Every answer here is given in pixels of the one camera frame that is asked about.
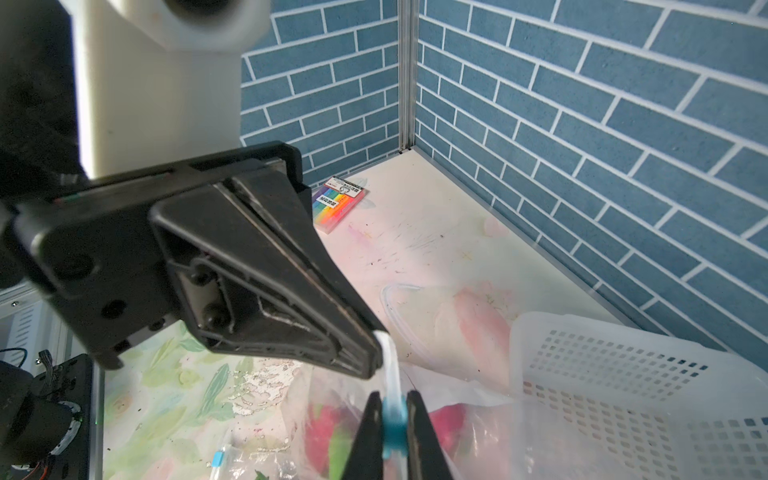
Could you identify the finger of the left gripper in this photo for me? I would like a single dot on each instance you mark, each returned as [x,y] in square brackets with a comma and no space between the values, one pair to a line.
[275,259]
[188,230]

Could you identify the rainbow colour card pack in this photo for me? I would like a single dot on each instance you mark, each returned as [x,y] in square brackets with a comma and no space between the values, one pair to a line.
[333,201]

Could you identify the dragon fruit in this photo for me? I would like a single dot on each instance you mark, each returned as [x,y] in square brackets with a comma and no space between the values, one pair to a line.
[330,430]

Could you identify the white plastic basket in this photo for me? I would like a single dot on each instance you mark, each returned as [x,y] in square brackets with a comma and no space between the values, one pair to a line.
[665,408]

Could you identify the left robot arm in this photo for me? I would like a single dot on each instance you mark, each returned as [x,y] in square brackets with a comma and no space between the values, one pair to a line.
[91,89]

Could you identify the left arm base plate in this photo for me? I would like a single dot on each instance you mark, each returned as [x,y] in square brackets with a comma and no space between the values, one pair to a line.
[46,421]

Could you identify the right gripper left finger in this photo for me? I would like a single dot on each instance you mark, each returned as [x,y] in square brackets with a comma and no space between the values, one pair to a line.
[365,461]

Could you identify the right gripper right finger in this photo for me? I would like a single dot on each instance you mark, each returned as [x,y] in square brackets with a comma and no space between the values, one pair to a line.
[425,458]

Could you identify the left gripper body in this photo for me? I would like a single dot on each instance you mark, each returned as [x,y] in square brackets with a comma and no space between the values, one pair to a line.
[91,251]

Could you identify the zip-top bag with label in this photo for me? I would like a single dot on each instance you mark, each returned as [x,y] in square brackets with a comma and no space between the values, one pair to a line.
[533,443]

